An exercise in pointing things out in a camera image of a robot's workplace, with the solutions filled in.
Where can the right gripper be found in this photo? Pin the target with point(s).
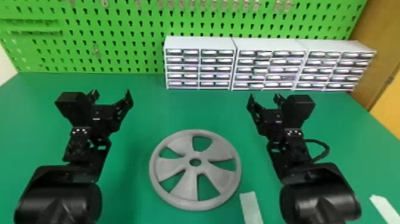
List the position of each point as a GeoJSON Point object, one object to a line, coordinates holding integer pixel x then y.
{"type": "Point", "coordinates": [273, 123]}

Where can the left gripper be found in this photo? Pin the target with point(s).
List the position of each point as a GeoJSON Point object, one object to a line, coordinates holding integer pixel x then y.
{"type": "Point", "coordinates": [106, 117]}

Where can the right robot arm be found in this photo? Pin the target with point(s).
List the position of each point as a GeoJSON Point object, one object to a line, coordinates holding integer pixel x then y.
{"type": "Point", "coordinates": [315, 194]}

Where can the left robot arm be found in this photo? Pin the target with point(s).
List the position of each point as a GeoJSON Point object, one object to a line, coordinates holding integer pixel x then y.
{"type": "Point", "coordinates": [62, 190]}

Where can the grey wheel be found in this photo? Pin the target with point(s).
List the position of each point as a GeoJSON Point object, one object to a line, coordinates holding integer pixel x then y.
{"type": "Point", "coordinates": [215, 150]}

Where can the white drawer cabinet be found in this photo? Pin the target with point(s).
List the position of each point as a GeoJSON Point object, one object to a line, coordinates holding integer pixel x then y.
{"type": "Point", "coordinates": [336, 70]}
{"type": "Point", "coordinates": [200, 67]}
{"type": "Point", "coordinates": [268, 68]}

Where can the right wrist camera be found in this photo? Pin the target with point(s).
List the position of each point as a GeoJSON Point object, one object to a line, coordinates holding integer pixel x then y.
{"type": "Point", "coordinates": [298, 111]}

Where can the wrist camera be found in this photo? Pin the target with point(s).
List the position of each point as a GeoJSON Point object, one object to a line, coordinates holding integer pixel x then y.
{"type": "Point", "coordinates": [298, 111]}
{"type": "Point", "coordinates": [75, 108]}

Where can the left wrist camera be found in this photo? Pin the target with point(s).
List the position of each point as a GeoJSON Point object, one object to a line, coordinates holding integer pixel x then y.
{"type": "Point", "coordinates": [75, 108]}

